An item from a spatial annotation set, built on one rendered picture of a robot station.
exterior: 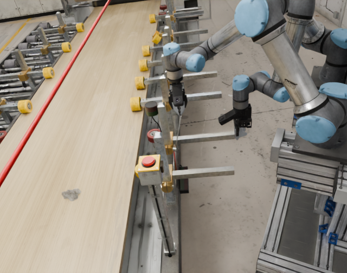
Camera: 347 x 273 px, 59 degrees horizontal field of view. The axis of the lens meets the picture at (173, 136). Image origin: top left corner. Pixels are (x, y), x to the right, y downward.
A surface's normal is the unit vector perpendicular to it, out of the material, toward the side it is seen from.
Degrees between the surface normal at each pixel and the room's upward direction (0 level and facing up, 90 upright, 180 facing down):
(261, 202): 0
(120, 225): 0
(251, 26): 84
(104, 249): 0
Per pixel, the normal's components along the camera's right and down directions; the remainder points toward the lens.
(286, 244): -0.12, -0.77
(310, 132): -0.57, 0.65
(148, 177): -0.01, 0.63
